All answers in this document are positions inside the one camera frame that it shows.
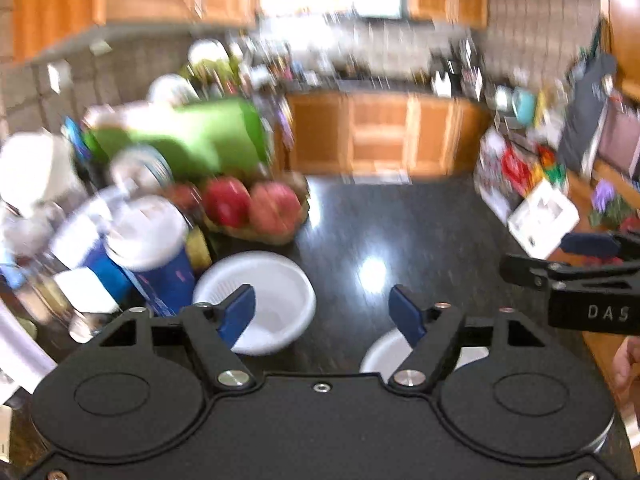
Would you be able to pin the teal mug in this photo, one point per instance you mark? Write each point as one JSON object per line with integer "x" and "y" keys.
{"x": 525, "y": 106}

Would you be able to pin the blue and white packet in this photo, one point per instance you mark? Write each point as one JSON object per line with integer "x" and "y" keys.
{"x": 85, "y": 250}

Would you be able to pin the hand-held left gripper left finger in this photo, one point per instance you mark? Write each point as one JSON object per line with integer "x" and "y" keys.
{"x": 239, "y": 312}

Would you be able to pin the fruit basket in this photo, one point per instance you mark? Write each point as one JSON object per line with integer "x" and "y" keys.
{"x": 260, "y": 237}

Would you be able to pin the wooden lower cabinets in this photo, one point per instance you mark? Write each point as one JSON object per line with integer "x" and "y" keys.
{"x": 385, "y": 130}

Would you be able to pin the wall outlet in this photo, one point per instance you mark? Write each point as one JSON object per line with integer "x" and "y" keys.
{"x": 53, "y": 76}

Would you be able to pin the white plate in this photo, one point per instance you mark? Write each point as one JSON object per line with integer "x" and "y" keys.
{"x": 207, "y": 53}
{"x": 385, "y": 360}

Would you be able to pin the red apple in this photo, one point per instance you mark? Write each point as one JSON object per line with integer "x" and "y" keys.
{"x": 227, "y": 202}
{"x": 275, "y": 210}

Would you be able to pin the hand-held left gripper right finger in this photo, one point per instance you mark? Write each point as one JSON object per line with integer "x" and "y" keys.
{"x": 406, "y": 310}

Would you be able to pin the green cutting board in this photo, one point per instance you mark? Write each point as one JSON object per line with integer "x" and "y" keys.
{"x": 200, "y": 135}

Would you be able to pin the dark hanging bag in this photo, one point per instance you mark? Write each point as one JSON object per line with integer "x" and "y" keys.
{"x": 587, "y": 110}

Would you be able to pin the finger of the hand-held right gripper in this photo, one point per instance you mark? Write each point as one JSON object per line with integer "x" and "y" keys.
{"x": 590, "y": 244}
{"x": 525, "y": 270}

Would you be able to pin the blue paper cup with lid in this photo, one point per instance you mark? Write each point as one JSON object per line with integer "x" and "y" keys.
{"x": 160, "y": 260}

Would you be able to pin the large white bowl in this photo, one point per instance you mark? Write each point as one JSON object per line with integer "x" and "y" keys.
{"x": 280, "y": 300}

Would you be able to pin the white cardboard box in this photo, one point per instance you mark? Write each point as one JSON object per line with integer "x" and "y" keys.
{"x": 542, "y": 217}

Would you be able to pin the red packaging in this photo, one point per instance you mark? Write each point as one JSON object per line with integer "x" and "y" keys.
{"x": 525, "y": 167}

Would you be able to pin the person's right hand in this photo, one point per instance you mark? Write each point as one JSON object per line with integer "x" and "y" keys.
{"x": 629, "y": 370}

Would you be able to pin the purple flowers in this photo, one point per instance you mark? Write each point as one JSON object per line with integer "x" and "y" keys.
{"x": 607, "y": 200}

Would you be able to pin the white lidded container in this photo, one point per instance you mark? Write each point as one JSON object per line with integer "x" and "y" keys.
{"x": 37, "y": 175}

